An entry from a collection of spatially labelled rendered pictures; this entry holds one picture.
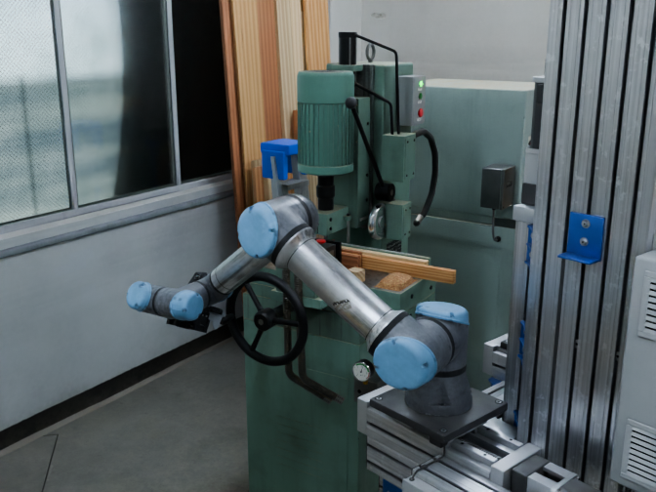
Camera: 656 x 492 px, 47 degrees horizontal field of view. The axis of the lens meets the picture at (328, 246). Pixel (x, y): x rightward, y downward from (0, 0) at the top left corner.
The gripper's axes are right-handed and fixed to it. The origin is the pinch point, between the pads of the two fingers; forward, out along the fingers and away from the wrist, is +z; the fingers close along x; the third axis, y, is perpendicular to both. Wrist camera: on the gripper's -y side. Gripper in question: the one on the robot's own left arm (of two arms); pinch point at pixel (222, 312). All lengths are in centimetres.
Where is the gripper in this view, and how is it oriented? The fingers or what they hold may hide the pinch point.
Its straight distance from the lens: 225.0
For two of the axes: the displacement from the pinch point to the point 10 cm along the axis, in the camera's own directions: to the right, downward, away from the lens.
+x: 8.4, 0.9, -5.4
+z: 5.0, 2.6, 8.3
